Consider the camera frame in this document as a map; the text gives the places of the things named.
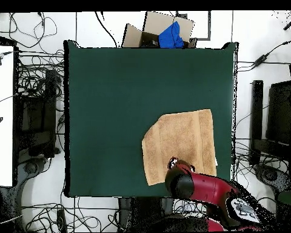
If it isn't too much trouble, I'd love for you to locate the tan terry towel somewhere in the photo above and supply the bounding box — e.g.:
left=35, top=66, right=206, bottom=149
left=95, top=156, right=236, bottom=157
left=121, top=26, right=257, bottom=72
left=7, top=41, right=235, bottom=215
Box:
left=141, top=109, right=218, bottom=187

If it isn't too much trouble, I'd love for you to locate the dark green table cloth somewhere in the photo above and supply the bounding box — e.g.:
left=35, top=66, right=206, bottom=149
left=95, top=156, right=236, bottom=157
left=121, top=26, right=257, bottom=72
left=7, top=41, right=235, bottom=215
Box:
left=63, top=39, right=239, bottom=198

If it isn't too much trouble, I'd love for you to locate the dark grey stand base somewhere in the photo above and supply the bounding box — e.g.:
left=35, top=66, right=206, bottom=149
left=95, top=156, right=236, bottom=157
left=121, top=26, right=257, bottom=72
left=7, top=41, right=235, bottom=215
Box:
left=16, top=157, right=49, bottom=181
left=253, top=163, right=291, bottom=195

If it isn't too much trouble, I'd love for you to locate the long black bar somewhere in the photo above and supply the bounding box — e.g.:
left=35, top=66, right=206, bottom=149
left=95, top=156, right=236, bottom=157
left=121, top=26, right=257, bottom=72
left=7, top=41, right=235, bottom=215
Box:
left=249, top=79, right=264, bottom=166

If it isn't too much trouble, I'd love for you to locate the black square case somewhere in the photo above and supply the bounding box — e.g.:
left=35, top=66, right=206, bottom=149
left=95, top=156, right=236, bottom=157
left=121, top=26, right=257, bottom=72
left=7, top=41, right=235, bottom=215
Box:
left=266, top=80, right=291, bottom=146

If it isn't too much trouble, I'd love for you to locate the black power strip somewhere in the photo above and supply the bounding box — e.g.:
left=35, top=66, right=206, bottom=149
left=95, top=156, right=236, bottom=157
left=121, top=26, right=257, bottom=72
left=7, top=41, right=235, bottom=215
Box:
left=56, top=209, right=68, bottom=233

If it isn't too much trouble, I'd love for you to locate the blue cloth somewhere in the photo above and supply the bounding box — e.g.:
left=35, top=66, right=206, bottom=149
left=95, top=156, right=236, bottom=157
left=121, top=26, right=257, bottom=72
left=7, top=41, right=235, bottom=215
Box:
left=158, top=21, right=185, bottom=49

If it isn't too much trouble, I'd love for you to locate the black power adapter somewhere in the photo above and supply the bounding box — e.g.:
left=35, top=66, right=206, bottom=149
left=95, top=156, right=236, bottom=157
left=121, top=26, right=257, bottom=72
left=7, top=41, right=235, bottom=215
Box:
left=253, top=53, right=270, bottom=67

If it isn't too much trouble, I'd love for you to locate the brown cardboard box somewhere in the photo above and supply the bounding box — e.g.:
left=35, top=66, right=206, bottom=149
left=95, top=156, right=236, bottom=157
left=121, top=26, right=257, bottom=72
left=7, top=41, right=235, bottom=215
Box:
left=121, top=11, right=198, bottom=49

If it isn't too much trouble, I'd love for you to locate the black equipment rack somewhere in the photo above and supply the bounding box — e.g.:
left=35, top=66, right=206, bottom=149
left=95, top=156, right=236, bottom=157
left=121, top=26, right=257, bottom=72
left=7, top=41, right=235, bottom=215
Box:
left=14, top=69, right=61, bottom=158

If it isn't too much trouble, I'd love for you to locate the white table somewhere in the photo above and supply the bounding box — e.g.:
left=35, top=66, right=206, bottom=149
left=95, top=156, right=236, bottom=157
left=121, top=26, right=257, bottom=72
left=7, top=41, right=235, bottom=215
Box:
left=0, top=45, right=15, bottom=187

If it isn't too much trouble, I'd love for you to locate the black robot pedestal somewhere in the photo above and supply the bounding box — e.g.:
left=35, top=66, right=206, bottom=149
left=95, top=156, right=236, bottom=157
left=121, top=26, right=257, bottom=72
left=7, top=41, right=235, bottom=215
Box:
left=118, top=197, right=175, bottom=232

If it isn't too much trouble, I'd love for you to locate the looped black cable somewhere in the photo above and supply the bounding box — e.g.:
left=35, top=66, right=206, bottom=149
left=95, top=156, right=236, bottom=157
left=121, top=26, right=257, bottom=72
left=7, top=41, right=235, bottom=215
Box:
left=8, top=12, right=59, bottom=49

